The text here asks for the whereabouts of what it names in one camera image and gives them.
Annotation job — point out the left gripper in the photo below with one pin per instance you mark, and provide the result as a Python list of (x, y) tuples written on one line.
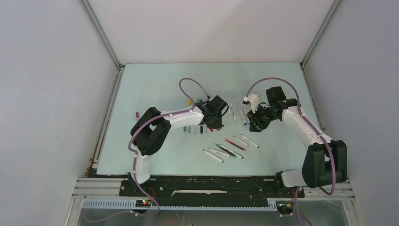
[(218, 125)]

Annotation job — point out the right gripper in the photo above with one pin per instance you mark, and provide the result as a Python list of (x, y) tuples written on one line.
[(255, 125)]

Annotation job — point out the large blue marker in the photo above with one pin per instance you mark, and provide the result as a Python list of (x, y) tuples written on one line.
[(242, 114)]

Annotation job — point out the maroon pen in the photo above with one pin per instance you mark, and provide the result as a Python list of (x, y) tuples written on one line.
[(249, 140)]

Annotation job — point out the light green pen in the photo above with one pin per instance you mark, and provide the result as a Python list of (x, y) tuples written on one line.
[(233, 112)]

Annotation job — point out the orange red gel pen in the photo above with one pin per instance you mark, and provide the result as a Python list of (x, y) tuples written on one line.
[(235, 145)]

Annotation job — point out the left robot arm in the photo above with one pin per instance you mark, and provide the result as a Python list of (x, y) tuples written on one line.
[(150, 132)]

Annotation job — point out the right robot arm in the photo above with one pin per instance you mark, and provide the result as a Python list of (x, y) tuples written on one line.
[(325, 162)]

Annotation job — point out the right controller board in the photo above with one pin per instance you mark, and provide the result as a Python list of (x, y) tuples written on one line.
[(284, 207)]

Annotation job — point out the controller board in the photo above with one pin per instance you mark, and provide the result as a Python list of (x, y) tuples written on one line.
[(284, 207), (143, 203)]

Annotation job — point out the left controller board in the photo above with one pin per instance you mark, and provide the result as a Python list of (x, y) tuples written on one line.
[(143, 203)]

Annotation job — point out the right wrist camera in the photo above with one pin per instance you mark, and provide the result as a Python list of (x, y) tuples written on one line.
[(253, 101)]

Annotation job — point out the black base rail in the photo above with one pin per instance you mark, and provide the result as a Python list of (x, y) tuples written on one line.
[(210, 191)]

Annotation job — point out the white cable duct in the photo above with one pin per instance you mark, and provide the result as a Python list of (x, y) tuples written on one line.
[(131, 204)]

